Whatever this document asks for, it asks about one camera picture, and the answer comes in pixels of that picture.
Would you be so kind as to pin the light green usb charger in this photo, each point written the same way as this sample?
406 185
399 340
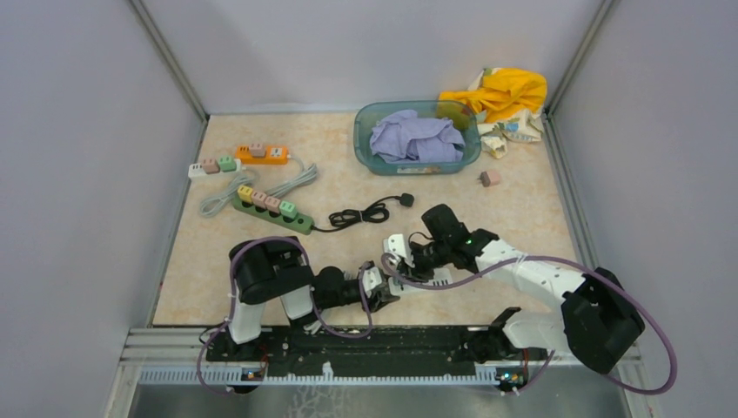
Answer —
288 210

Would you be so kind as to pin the yellow usb charger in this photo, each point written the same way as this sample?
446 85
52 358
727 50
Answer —
245 193

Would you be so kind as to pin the yellow cloth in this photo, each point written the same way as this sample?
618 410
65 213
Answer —
500 93

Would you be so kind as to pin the pink usb charger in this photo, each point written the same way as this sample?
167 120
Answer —
272 204
258 199
490 178

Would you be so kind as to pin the green power strip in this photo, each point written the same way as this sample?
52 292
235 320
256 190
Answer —
298 222

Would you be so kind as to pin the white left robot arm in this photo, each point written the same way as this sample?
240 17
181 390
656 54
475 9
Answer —
278 268

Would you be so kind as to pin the green charger on white strip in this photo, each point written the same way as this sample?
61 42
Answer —
227 163

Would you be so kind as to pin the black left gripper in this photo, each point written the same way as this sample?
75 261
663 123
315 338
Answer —
379 300

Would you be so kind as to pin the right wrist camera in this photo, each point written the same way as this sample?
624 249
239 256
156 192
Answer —
398 247

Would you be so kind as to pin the teal plastic basin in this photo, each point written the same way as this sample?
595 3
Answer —
463 119

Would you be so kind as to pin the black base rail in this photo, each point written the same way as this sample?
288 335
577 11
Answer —
386 352

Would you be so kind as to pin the white patterned cloth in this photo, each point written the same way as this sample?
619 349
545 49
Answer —
524 127

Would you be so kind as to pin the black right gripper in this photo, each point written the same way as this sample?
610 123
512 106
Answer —
420 274

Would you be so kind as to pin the purple cloth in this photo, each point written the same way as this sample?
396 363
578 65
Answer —
405 138

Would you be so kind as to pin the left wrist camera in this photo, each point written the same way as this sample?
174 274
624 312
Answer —
372 279

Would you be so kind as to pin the small white power strip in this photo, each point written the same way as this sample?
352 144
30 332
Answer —
195 172

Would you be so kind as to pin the pink charger on white strip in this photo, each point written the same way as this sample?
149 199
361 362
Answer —
210 165

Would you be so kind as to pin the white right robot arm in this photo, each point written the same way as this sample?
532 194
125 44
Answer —
588 317

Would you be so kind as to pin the orange power strip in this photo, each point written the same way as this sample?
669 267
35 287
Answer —
275 155

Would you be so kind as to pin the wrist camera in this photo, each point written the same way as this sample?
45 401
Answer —
372 279
398 247

